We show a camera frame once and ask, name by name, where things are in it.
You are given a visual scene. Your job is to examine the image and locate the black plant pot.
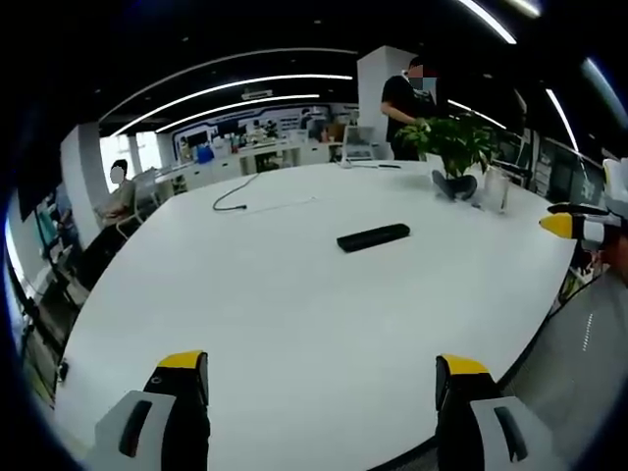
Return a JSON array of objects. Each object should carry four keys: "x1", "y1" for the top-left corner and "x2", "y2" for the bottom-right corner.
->
[{"x1": 431, "y1": 170, "x2": 479, "y2": 201}]

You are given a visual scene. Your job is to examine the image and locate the grey mesh office chair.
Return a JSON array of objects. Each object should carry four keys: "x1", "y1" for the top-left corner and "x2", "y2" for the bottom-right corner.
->
[{"x1": 497, "y1": 268, "x2": 628, "y2": 471}]

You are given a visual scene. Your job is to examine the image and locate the green potted plant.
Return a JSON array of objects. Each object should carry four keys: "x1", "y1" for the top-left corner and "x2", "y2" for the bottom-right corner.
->
[{"x1": 394, "y1": 115, "x2": 506, "y2": 179}]

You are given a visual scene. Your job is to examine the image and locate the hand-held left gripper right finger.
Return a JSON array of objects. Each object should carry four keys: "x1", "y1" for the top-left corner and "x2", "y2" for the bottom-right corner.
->
[{"x1": 435, "y1": 353, "x2": 570, "y2": 471}]

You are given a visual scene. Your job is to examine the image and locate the white cabinet row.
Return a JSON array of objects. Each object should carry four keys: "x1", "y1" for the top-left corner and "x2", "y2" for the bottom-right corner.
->
[{"x1": 155, "y1": 138, "x2": 344, "y2": 195}]

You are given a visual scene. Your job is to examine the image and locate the open laptop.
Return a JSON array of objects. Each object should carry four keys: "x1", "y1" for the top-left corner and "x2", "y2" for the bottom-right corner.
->
[{"x1": 340, "y1": 125, "x2": 380, "y2": 170}]

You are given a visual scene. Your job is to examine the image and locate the grey cable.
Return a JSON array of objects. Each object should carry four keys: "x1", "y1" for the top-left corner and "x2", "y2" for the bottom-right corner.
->
[{"x1": 212, "y1": 172, "x2": 260, "y2": 213}]

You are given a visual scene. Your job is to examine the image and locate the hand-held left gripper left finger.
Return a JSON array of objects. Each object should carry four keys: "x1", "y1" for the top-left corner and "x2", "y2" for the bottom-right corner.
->
[{"x1": 85, "y1": 349, "x2": 212, "y2": 471}]

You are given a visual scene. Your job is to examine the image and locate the black remote control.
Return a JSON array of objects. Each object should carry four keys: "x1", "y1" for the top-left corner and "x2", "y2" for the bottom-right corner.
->
[{"x1": 336, "y1": 223, "x2": 411, "y2": 253}]

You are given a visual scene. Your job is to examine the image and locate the thin white cable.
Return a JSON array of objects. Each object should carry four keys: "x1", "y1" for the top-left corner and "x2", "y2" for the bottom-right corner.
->
[{"x1": 243, "y1": 195, "x2": 318, "y2": 215}]

